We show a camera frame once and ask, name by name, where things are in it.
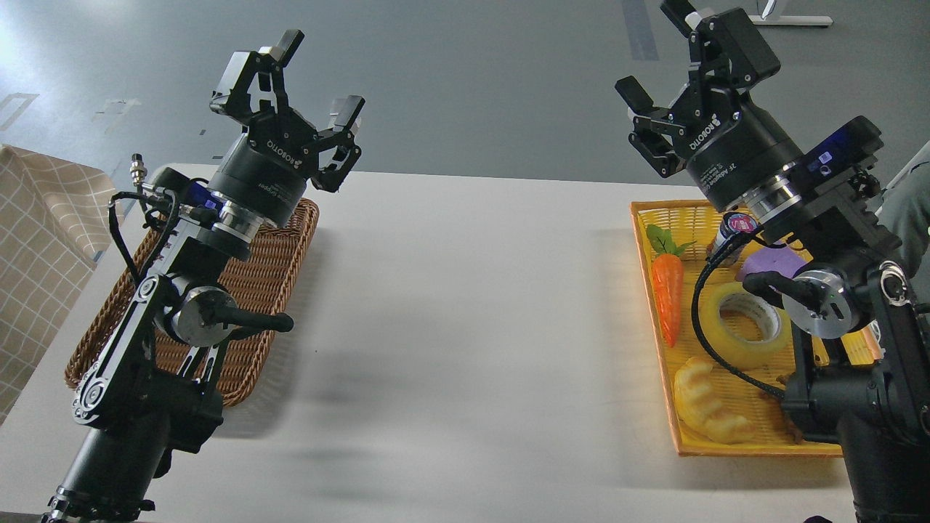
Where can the small dark jar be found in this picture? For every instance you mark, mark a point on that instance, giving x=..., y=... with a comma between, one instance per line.
x=733, y=222

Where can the seated person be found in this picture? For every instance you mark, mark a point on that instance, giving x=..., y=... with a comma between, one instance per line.
x=905, y=212

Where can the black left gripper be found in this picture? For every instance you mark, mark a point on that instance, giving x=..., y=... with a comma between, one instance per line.
x=266, y=170

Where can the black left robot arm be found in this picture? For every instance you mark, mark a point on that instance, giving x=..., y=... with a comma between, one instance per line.
x=153, y=388

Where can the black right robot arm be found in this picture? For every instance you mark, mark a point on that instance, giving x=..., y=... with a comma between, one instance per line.
x=860, y=336

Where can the toy croissant bread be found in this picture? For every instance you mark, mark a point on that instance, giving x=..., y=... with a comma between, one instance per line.
x=698, y=404

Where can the brown wicker basket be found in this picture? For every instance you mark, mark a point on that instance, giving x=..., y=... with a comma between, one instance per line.
x=264, y=283

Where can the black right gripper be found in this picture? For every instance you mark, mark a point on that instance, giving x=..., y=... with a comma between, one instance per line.
x=713, y=129

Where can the orange toy carrot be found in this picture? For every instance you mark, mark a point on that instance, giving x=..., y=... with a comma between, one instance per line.
x=667, y=277

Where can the purple foam block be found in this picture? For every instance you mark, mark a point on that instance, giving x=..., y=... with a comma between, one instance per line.
x=784, y=261

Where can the white stand base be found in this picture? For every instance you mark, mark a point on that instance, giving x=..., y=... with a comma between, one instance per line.
x=771, y=13

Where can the beige checkered cloth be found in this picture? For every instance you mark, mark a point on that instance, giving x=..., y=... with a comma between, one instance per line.
x=53, y=229

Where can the yellow tape roll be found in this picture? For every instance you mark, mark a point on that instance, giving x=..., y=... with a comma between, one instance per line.
x=743, y=328

